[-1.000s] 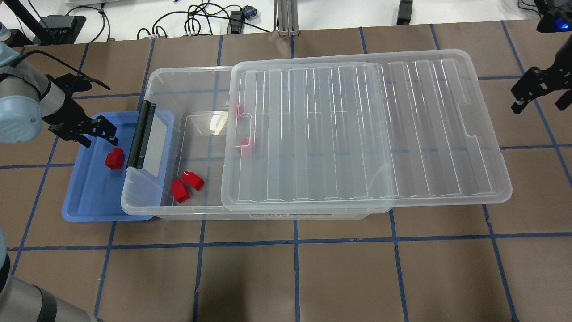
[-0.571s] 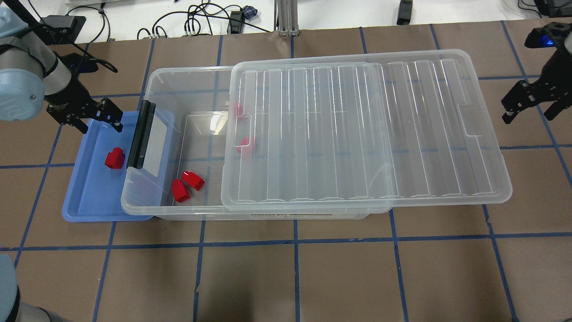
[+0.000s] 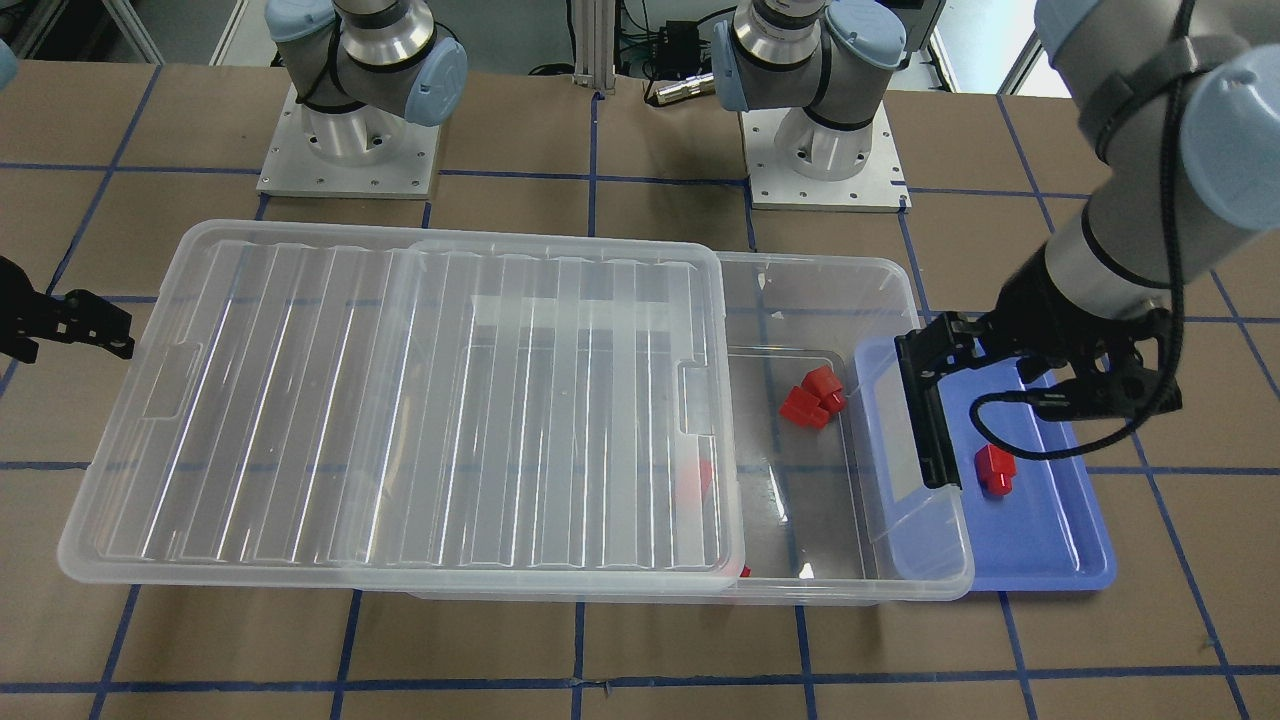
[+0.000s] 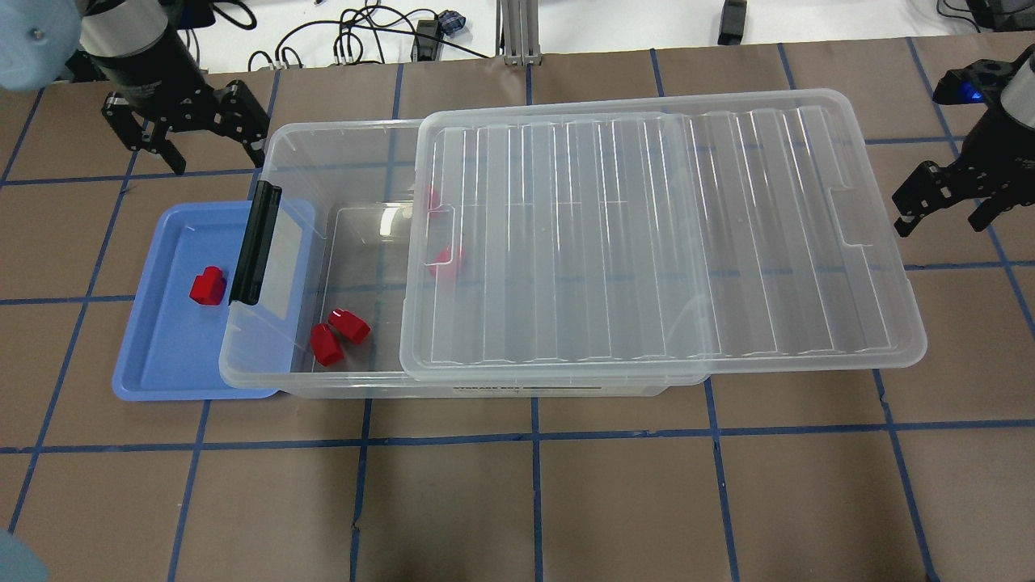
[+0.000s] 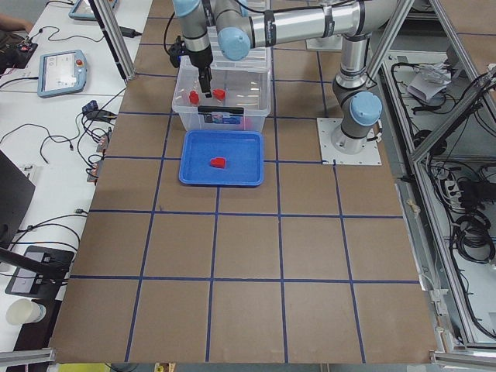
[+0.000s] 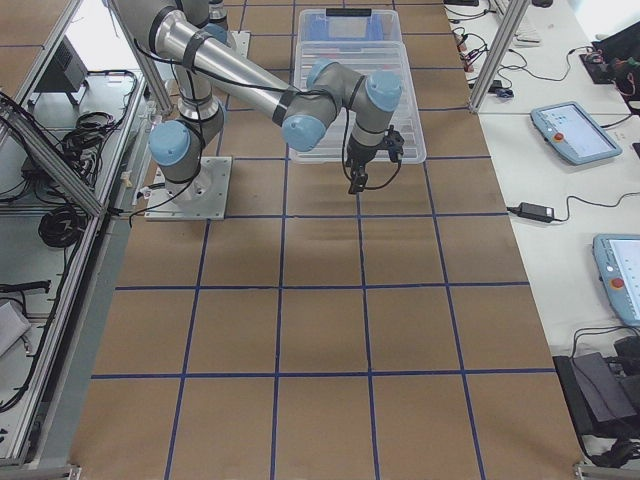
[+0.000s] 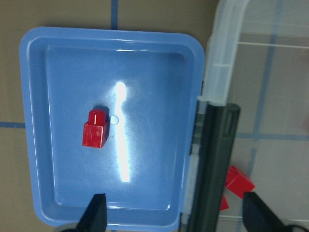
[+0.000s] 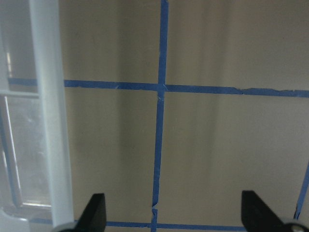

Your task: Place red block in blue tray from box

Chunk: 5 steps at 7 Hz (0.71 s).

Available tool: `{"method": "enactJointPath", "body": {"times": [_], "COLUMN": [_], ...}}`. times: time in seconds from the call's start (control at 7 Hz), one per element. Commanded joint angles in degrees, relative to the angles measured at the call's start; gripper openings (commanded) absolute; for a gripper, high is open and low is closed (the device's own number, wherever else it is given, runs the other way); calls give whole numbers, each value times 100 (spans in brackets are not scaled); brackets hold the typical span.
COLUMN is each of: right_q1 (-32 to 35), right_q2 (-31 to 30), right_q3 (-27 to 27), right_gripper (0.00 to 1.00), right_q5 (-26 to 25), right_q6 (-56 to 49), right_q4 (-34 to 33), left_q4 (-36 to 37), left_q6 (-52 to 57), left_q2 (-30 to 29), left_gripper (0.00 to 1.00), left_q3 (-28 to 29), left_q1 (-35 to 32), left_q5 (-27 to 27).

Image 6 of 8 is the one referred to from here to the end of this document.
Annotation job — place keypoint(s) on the black power adapter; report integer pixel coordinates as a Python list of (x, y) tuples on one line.
[(536, 212)]

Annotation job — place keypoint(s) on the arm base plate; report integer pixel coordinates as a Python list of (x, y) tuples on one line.
[(205, 198), (239, 41)]

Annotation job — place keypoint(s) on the aluminium frame rail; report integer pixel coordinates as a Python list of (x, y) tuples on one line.
[(41, 150)]

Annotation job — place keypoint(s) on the upper teach pendant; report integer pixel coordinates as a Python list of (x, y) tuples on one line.
[(573, 134)]

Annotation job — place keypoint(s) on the clear plastic box lid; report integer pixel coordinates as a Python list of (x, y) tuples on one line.
[(364, 57)]

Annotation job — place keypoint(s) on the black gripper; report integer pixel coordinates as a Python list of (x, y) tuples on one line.
[(359, 156)]

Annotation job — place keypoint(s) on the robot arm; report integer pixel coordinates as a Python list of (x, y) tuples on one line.
[(193, 37), (217, 24)]

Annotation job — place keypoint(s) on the aluminium frame post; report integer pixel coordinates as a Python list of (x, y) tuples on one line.
[(499, 46)]

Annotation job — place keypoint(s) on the lower teach pendant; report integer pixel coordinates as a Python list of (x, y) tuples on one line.
[(617, 259)]

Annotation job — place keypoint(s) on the clear plastic storage box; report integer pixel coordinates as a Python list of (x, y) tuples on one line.
[(315, 26)]

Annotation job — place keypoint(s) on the black laptop stand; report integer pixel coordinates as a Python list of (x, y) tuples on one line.
[(601, 393)]

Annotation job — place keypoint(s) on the teach pendant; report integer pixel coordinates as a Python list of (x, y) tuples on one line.
[(617, 259), (573, 134)]

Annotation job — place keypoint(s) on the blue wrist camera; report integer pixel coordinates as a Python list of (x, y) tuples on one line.
[(393, 143)]

